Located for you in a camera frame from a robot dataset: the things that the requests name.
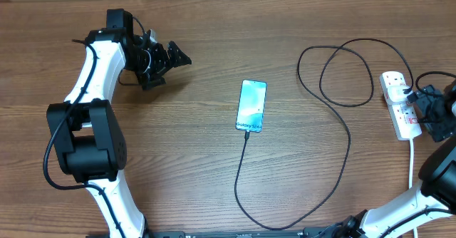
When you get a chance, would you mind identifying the Galaxy S24 smartphone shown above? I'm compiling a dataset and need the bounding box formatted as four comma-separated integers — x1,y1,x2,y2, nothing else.
235,80,267,133

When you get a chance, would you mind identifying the white power strip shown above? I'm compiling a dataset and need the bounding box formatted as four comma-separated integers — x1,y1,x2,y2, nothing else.
379,71,422,140

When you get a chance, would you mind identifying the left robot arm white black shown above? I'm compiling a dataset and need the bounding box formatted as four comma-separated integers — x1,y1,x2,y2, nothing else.
43,9,192,237

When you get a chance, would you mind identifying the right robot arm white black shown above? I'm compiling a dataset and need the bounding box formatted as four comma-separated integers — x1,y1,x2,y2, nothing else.
303,71,455,237

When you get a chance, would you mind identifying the white charger plug adapter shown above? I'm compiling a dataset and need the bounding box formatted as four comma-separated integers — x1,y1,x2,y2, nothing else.
384,85,412,105

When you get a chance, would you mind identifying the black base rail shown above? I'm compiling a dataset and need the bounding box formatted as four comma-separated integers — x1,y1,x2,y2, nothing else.
85,226,343,238

